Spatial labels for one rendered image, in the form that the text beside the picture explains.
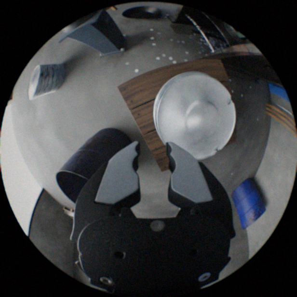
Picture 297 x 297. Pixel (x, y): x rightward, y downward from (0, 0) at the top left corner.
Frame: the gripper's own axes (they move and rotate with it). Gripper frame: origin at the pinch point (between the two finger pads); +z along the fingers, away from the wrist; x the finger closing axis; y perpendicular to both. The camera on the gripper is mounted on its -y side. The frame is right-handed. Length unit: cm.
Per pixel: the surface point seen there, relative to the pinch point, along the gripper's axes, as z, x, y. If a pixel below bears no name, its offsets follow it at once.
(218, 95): 17.4, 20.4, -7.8
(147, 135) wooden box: 22.0, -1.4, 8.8
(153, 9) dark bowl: 52, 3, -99
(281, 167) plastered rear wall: 1, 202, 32
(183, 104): 17.4, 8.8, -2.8
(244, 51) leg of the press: 11.0, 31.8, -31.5
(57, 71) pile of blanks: 45, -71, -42
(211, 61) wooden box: 21.8, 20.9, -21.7
